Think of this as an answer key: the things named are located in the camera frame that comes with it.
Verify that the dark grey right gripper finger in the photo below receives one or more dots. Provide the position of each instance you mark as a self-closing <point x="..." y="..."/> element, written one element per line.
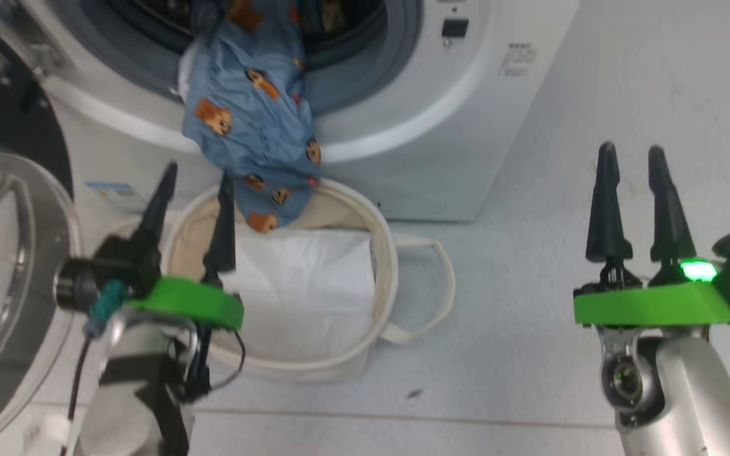
<point x="607" y="215"/>
<point x="669" y="221"/>

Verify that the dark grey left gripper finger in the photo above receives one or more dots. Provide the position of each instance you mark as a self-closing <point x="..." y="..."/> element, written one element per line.
<point x="224" y="240"/>
<point x="157" y="209"/>

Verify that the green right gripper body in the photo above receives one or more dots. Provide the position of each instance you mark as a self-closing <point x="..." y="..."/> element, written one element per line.
<point x="656" y="304"/>

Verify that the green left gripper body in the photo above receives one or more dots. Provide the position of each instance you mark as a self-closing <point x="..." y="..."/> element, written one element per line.
<point x="194" y="303"/>

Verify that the blue garment with bear print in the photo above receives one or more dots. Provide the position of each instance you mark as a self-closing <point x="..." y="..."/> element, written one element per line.
<point x="251" y="114"/>

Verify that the glass washing machine door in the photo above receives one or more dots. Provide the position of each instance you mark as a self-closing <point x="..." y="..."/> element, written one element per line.
<point x="10" y="266"/>

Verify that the white front-load washing machine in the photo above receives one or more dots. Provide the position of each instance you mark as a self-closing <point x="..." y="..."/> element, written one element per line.
<point x="441" y="145"/>

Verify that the blue white energy label sticker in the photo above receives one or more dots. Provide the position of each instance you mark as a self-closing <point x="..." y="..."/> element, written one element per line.
<point x="115" y="193"/>

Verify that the white liner sheet in basket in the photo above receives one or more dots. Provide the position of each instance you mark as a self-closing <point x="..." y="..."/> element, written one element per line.
<point x="301" y="291"/>

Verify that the cream canvas laundry basket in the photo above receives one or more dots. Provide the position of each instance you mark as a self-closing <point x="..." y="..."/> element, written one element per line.
<point x="314" y="370"/>

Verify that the grey printed text sticker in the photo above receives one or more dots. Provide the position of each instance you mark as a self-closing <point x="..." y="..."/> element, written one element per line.
<point x="517" y="60"/>

